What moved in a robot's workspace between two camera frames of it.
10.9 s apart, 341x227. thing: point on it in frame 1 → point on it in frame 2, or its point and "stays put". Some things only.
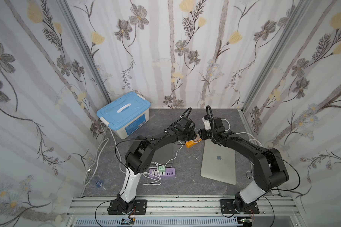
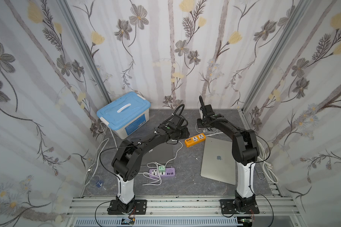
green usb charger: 162,168 stays put
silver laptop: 218,162 stays put
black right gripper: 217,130 → 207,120
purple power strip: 155,172 stays put
